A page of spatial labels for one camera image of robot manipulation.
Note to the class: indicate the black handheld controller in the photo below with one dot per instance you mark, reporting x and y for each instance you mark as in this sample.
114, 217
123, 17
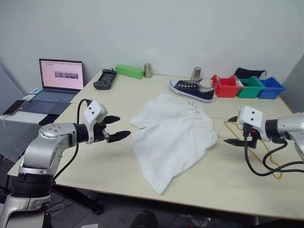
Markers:
104, 79

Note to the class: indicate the white perforated case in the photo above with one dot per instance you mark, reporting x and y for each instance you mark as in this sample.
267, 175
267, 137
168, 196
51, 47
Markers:
16, 135

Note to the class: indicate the metal cup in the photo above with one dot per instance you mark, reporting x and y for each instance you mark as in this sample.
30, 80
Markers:
148, 70
196, 74

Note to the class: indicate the grey partition panel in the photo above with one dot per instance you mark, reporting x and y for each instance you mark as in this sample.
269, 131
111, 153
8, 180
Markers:
294, 90

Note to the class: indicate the green rectangular box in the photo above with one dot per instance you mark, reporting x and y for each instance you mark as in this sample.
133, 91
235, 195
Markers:
129, 70

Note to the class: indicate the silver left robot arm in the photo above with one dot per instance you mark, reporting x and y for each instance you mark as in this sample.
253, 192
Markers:
47, 133

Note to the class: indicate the green plastic bin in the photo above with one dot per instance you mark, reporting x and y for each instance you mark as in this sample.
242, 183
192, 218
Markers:
248, 92

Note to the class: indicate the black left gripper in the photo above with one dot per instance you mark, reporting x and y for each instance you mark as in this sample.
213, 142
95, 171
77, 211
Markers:
99, 133

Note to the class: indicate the black table leg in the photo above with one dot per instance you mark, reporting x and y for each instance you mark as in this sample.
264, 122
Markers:
80, 198

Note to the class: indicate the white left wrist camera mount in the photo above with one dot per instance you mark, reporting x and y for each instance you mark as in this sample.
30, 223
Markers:
92, 111

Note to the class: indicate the yellow thin hanger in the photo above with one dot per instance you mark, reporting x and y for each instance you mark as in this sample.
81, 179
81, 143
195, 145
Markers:
230, 129

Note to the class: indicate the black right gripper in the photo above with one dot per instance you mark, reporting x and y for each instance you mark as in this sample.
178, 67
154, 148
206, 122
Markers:
251, 140

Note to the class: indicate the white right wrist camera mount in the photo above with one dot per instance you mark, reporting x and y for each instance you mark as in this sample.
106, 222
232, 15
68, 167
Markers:
251, 116

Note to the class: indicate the dark rounded shape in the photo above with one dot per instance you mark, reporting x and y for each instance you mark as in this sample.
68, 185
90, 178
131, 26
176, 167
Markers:
145, 219

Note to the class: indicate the white cloth garment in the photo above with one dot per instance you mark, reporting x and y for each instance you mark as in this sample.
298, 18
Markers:
171, 133

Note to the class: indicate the open grey laptop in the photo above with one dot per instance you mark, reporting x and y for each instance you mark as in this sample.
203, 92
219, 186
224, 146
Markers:
61, 73

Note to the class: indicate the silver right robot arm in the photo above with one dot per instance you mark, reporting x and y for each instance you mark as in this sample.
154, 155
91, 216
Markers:
289, 128

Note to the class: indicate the blue plastic bin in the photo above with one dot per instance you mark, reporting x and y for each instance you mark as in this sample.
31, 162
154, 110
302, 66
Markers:
269, 92

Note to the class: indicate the black flat pad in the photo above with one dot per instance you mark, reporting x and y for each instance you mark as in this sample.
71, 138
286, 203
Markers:
48, 119

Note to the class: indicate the black canvas sneaker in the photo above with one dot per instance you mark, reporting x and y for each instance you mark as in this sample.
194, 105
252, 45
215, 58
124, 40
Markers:
202, 93

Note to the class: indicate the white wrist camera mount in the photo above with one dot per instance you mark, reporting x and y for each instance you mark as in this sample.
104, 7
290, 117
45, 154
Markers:
92, 111
251, 116

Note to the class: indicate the smartphone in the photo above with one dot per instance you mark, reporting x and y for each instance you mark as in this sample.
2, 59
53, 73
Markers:
13, 108

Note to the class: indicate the white perforated wall panel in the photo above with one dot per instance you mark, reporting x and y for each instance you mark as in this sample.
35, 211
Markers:
8, 88

